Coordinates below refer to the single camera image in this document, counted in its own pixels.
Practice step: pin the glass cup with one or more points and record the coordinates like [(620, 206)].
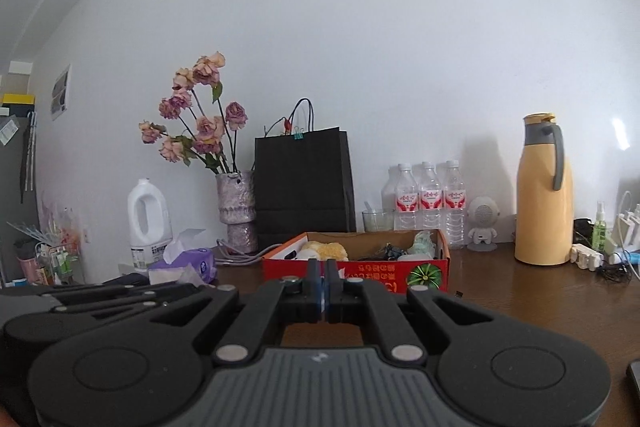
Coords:
[(378, 221)]

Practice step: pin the clear water bottle red label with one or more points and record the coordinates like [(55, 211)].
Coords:
[(455, 207), (430, 202), (406, 202)]

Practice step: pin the yellow thermos jug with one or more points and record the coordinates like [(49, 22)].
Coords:
[(542, 207)]

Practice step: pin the white chargers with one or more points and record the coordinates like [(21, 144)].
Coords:
[(625, 229)]

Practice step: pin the dark flat object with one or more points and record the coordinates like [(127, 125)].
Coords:
[(127, 279)]

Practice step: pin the black paper bag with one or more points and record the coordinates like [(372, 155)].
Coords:
[(300, 187)]

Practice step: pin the yellow box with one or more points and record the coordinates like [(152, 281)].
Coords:
[(17, 100)]

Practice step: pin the green spray bottle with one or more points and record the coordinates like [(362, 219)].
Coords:
[(598, 232)]

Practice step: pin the white power strip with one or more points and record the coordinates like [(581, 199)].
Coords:
[(587, 256)]

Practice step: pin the white plastic spoon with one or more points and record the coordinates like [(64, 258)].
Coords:
[(369, 207)]

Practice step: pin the wall poster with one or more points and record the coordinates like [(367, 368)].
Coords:
[(61, 93)]

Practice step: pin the cluttered small rack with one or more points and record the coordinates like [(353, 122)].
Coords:
[(60, 252)]

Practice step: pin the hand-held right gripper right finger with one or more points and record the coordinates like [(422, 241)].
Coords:
[(332, 302)]

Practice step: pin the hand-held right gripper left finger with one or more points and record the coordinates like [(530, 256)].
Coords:
[(317, 302)]

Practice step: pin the white robot speaker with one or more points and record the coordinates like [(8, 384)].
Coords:
[(482, 217)]

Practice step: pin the purple tissue pack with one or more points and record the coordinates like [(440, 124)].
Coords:
[(190, 264)]

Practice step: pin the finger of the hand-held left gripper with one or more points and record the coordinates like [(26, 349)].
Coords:
[(125, 291), (190, 299)]

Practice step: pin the yellow white plush toy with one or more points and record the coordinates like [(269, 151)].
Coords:
[(325, 251)]

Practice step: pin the iridescent green plastic bag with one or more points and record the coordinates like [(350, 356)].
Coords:
[(422, 244)]

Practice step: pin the white detergent bottle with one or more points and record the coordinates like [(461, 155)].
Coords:
[(160, 217)]

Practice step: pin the dried pink roses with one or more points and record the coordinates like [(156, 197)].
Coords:
[(200, 127)]

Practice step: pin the green binder clip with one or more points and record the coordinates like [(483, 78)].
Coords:
[(299, 135)]

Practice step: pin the purple speckled vase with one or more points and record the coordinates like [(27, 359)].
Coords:
[(235, 202)]

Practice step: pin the red cardboard box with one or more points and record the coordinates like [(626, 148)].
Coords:
[(430, 274)]

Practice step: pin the small black object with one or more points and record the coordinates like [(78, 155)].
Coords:
[(582, 232)]

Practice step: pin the grey cabinet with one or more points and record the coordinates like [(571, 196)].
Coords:
[(12, 187)]

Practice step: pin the pink cup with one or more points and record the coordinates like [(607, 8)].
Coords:
[(27, 269)]

